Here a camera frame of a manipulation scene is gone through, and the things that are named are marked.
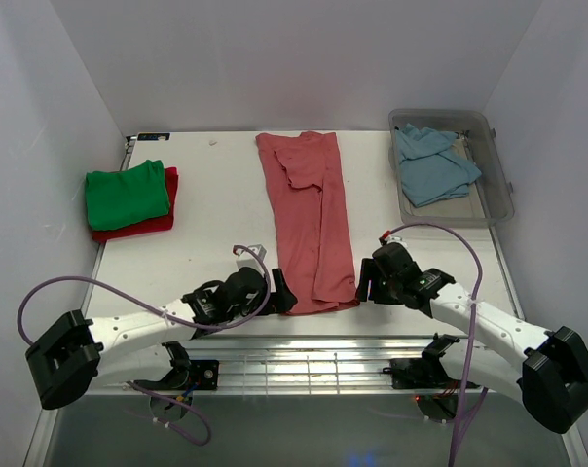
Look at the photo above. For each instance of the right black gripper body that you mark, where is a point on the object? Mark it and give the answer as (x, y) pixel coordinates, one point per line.
(382, 290)

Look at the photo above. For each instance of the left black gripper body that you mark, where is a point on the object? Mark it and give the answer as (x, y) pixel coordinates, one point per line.
(252, 307)

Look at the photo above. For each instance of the salmon pink t shirt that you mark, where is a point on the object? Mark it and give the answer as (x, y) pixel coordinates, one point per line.
(305, 186)

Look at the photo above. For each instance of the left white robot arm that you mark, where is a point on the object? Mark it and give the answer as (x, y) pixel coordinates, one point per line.
(78, 353)

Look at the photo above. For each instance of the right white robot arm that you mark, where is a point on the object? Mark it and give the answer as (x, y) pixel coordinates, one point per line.
(546, 371)

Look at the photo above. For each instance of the folded red t shirt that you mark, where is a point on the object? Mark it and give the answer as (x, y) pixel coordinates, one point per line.
(150, 226)

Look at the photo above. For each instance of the blue t shirt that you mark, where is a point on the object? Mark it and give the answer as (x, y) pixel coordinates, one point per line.
(430, 168)

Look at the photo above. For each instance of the clear plastic bin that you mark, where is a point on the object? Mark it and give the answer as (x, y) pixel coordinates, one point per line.
(489, 200)

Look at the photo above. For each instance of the folded green t shirt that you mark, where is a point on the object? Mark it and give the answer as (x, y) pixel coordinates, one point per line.
(119, 199)

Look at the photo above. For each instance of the blue label sticker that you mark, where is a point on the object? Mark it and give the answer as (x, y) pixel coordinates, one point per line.
(153, 136)

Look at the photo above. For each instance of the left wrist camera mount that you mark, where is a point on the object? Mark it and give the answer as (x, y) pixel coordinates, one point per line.
(251, 256)

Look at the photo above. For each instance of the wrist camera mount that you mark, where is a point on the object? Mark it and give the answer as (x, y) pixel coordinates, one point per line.
(251, 256)
(393, 240)

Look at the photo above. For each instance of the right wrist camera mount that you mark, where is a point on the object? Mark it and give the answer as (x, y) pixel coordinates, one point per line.
(393, 240)

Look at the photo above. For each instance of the aluminium table frame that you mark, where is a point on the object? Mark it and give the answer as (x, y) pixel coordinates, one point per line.
(222, 202)

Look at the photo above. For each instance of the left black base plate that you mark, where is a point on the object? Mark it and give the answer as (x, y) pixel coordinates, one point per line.
(190, 374)

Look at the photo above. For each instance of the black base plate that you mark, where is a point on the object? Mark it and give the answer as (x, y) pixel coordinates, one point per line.
(418, 373)
(190, 374)

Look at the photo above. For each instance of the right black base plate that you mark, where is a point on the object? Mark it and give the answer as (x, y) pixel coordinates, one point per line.
(418, 373)

